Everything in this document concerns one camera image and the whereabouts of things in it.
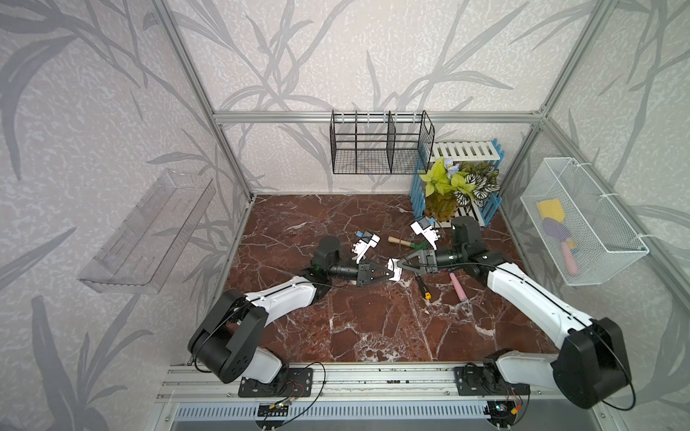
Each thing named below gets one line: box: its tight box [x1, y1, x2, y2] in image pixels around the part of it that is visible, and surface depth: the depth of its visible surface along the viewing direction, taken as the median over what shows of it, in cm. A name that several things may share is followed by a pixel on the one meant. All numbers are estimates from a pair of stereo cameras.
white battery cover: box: [387, 257, 402, 282], surface depth 74 cm
